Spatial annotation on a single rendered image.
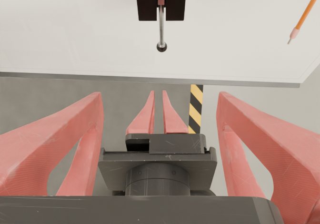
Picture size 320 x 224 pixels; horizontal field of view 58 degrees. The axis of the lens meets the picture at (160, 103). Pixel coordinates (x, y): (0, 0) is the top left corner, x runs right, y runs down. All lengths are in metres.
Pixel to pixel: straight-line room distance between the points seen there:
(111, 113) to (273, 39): 1.07
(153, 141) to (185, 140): 0.03
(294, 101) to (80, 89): 1.04
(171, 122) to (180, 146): 0.03
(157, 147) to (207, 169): 0.05
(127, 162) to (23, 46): 0.30
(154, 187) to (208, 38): 0.26
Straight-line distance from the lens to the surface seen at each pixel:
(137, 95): 1.39
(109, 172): 0.27
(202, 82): 0.52
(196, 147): 0.25
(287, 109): 1.57
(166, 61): 0.47
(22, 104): 1.52
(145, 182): 0.24
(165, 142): 0.25
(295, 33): 0.29
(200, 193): 1.31
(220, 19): 0.41
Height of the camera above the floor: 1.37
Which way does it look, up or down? 79 degrees down
